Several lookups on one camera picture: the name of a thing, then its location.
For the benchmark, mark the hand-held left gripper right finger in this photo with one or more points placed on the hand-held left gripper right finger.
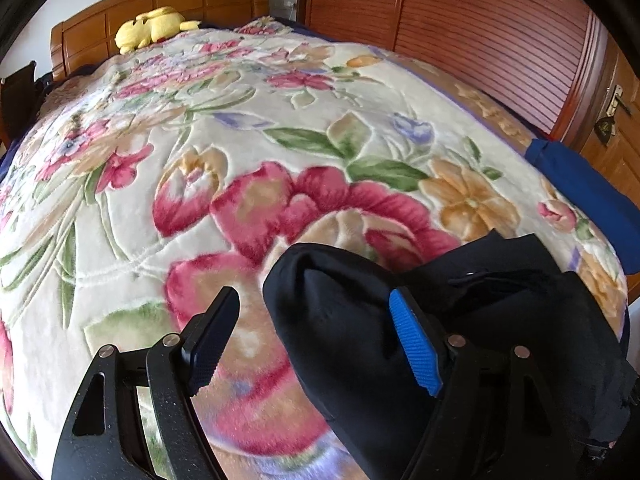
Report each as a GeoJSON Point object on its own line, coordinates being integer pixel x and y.
{"type": "Point", "coordinates": [416, 347]}

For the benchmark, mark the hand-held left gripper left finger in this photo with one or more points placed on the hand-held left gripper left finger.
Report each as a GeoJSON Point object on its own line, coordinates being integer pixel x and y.
{"type": "Point", "coordinates": [211, 342]}

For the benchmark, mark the black jacket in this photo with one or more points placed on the black jacket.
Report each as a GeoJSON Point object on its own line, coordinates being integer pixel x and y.
{"type": "Point", "coordinates": [340, 320]}

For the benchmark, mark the floral blanket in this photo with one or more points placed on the floral blanket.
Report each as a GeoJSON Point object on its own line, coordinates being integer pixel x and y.
{"type": "Point", "coordinates": [250, 125]}

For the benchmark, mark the blue bed sheet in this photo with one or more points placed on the blue bed sheet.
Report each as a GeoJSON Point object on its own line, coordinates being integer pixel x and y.
{"type": "Point", "coordinates": [575, 180]}

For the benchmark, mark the wooden door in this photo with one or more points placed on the wooden door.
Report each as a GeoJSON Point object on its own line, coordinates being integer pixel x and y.
{"type": "Point", "coordinates": [620, 150]}

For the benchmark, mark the dark chair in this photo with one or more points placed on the dark chair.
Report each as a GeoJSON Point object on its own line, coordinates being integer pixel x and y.
{"type": "Point", "coordinates": [17, 95]}

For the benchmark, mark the yellow plush toy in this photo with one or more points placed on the yellow plush toy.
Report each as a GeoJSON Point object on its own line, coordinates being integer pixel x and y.
{"type": "Point", "coordinates": [147, 27]}

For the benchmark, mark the wooden slatted wardrobe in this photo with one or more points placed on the wooden slatted wardrobe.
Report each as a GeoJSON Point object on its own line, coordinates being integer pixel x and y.
{"type": "Point", "coordinates": [450, 15]}

